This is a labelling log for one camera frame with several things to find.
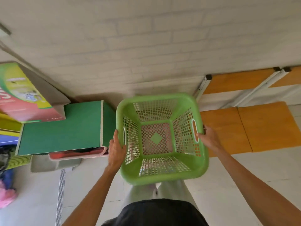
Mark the person's right hand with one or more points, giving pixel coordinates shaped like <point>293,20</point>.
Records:
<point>209,141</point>

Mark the person's left hand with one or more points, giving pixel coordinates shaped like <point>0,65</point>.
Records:
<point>116,155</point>

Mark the green laundry basket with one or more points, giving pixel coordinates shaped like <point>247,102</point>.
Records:
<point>156,138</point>

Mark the person's right forearm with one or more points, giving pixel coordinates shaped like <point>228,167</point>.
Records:
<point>254,185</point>

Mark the person's left forearm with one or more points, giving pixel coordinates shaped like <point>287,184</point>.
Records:
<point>94,197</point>

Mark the grey trousers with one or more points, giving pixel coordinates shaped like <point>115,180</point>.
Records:
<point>174,190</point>

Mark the green wooden cabinet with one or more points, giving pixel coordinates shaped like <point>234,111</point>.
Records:
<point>61,129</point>

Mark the white plastic bin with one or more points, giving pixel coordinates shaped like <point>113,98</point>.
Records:
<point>51,164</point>

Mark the metal floor drain grate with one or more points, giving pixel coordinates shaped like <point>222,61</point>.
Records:
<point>60,197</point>

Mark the black shirt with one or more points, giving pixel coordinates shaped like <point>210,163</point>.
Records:
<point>160,214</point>

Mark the lime green waste bin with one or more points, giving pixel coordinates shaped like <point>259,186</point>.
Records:
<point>21,161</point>

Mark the colourful cardboard box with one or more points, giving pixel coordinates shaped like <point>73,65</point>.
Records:
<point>23,103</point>

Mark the blue cabinet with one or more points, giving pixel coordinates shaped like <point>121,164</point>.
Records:
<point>7,140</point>

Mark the yellow cabinet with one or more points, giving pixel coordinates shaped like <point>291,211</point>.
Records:
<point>9,125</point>

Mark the blue bag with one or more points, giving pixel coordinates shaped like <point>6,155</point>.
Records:
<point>7,177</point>

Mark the pink bag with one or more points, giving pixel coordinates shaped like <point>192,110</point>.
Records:
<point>7,196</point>

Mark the wooden table white metal frame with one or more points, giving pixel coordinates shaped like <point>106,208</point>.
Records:
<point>235,81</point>
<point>291,78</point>

